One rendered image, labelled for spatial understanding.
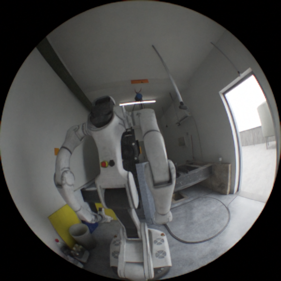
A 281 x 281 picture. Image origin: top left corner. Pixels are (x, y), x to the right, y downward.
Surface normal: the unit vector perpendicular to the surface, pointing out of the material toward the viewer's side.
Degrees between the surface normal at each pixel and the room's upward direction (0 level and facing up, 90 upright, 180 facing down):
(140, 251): 23
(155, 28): 180
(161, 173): 89
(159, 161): 82
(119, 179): 81
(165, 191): 97
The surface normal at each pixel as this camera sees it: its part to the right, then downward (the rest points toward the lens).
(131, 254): -0.16, -0.95
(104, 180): -0.07, -0.26
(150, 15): 0.16, 0.98
